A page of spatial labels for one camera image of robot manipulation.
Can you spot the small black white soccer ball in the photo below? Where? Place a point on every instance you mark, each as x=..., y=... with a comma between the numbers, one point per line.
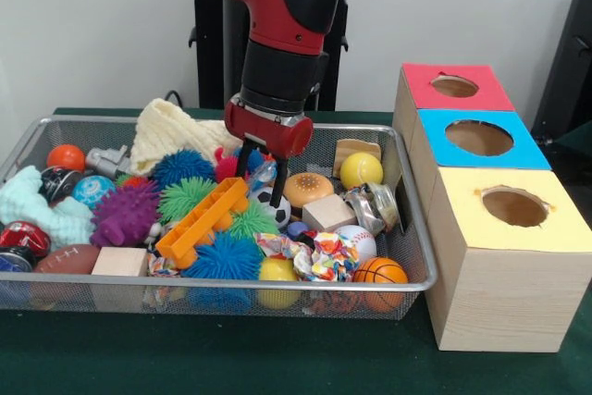
x=268, y=215

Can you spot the orange toy brick round studs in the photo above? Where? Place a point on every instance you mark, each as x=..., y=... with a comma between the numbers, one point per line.
x=202, y=222

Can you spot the dark green table cloth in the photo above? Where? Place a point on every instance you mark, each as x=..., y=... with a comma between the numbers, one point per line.
x=277, y=358

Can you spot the crushed clear plastic bottle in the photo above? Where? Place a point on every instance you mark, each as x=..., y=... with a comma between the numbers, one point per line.
x=262, y=175

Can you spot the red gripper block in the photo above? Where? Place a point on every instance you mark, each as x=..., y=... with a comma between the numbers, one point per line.
x=268, y=131

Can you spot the green spiky ball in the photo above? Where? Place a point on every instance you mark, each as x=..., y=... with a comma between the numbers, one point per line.
x=185, y=198
x=252, y=221

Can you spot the cream knitted cloth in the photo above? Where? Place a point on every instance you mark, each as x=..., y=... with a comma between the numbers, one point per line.
x=176, y=131

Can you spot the small orange basketball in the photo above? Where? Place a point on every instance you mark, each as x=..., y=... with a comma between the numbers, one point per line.
x=379, y=271

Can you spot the clear shallow mesh bin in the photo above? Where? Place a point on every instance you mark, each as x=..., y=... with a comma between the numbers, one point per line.
x=120, y=302

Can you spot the blue spiky ball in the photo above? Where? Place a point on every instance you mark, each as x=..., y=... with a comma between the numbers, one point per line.
x=224, y=256

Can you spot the purple spiky ball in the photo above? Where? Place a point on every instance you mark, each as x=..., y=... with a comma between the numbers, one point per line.
x=125, y=214

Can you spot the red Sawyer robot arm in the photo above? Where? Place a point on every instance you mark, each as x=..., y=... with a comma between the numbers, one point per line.
x=277, y=6

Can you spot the wooden box three holes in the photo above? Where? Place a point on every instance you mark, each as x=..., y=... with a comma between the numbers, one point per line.
x=499, y=284

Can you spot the red orange ball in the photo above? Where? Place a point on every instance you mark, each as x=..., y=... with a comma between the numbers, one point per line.
x=65, y=157

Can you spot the yellow green ball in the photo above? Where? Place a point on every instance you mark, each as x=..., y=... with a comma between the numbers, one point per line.
x=361, y=170

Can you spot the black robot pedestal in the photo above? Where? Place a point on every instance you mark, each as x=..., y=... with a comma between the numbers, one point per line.
x=208, y=53

